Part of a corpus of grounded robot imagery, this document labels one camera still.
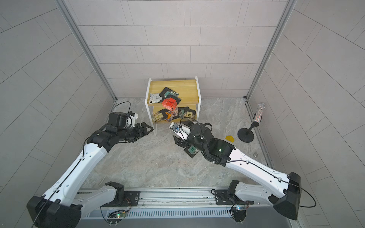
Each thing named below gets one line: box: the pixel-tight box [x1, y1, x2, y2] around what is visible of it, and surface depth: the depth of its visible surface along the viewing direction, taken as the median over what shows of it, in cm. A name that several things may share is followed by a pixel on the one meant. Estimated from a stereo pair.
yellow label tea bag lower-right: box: [181, 111, 197, 122], surface depth 88 cm
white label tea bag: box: [149, 93, 163, 104], surface depth 74 cm
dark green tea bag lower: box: [173, 106, 192, 120], surface depth 89 cm
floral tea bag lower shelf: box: [170, 107, 179, 121], surface depth 89 cm
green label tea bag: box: [183, 145, 200, 159], surface depth 89 cm
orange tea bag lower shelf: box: [164, 111, 175, 123], surface depth 88 cm
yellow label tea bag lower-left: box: [152, 111, 164, 123], surface depth 87 cm
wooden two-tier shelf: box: [144, 76, 202, 137], surface depth 79 cm
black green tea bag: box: [158, 86, 182, 105], surface depth 76 cm
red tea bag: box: [161, 97, 178, 111], surface depth 72 cm
